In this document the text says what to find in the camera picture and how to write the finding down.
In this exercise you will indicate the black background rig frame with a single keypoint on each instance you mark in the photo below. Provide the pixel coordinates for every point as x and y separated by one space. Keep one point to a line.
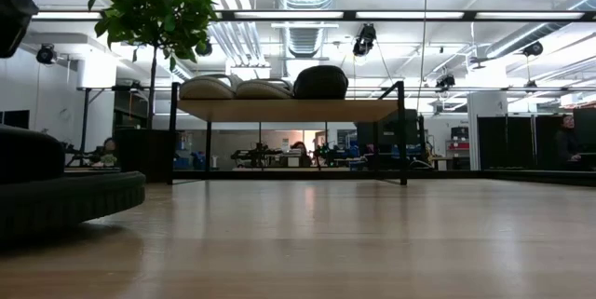
85 117

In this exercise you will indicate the black rail behind table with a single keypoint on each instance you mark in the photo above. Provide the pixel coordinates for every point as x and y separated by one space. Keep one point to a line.
465 177

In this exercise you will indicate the black and red equipment stack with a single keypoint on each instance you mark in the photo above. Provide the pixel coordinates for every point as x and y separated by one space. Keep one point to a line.
459 133

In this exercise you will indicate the black cabinet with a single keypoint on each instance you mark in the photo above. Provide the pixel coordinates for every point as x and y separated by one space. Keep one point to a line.
587 136

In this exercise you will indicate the wooden shelf with black frame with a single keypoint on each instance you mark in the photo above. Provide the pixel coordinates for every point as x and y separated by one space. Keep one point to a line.
288 111

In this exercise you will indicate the black ceiling spotlight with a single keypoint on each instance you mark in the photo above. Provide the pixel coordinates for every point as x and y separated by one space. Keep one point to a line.
363 43
445 81
45 54
206 49
533 49

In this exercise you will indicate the blue bin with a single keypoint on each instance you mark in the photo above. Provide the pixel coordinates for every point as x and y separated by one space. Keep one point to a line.
200 161

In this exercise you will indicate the black plant pot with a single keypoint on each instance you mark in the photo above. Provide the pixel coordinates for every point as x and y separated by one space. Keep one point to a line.
144 154

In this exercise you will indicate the green leafy plant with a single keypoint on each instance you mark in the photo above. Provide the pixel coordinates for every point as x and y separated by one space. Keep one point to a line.
158 15

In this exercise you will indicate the black wall monitor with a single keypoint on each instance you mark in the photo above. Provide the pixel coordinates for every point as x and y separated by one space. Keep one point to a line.
14 117

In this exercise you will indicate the grey slide sandal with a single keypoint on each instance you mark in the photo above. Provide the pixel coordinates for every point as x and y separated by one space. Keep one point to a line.
207 89
263 90

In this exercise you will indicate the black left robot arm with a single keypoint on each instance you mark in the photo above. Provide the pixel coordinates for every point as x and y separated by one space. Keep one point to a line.
11 15

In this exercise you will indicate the person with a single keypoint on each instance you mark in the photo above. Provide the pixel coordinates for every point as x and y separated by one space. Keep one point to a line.
109 145
567 143
302 150

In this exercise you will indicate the black slide sandal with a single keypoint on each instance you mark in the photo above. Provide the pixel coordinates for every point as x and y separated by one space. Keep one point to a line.
70 199
321 82

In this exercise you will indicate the dark partition panels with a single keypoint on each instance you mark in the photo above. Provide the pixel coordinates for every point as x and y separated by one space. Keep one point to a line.
521 143

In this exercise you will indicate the black overhead frame beam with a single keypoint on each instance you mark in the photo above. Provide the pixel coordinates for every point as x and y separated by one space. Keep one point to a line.
223 15

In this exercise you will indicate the black desk monitor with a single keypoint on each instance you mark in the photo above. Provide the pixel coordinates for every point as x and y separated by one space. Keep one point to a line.
386 133

